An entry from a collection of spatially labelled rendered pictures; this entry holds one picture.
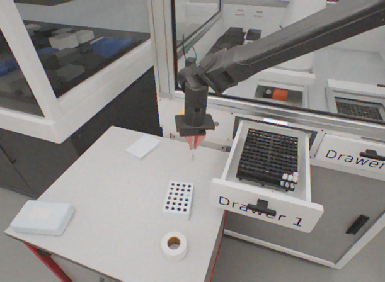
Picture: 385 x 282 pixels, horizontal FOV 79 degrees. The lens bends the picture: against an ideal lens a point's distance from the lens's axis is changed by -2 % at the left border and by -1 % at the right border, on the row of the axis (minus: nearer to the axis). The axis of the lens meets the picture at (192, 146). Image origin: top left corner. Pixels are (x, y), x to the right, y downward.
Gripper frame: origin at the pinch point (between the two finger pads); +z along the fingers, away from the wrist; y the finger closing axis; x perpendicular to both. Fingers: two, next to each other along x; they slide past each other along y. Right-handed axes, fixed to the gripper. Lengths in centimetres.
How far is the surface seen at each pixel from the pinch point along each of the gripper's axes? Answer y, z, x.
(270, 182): -23.4, 9.1, 8.2
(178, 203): 4.8, 18.0, 6.5
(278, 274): -54, 95, 6
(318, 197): -58, 36, -3
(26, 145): 78, 38, -53
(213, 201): -5.5, 13.1, 10.5
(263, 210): -15.6, 5.5, 20.0
